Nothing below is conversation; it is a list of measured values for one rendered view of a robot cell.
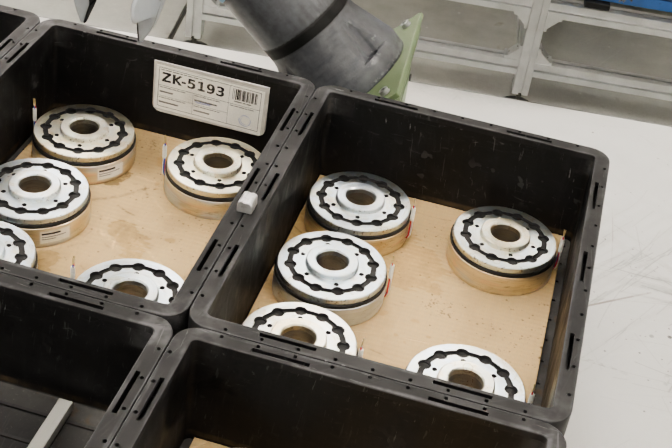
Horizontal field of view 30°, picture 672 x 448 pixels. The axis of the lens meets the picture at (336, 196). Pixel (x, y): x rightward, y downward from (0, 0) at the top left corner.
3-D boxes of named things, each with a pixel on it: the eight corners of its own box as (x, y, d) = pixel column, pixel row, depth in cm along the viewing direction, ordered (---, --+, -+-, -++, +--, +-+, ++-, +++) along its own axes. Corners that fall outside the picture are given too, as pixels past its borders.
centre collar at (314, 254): (355, 286, 112) (356, 281, 112) (301, 277, 113) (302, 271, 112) (361, 253, 116) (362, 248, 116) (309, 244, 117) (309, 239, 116)
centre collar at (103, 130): (72, 113, 130) (72, 108, 129) (116, 125, 129) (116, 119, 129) (51, 137, 126) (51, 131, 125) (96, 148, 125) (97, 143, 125)
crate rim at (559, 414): (562, 450, 92) (570, 427, 91) (179, 344, 97) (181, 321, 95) (605, 171, 125) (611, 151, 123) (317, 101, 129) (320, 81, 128)
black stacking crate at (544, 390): (532, 534, 98) (566, 431, 92) (176, 431, 102) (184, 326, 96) (581, 248, 130) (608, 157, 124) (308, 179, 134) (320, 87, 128)
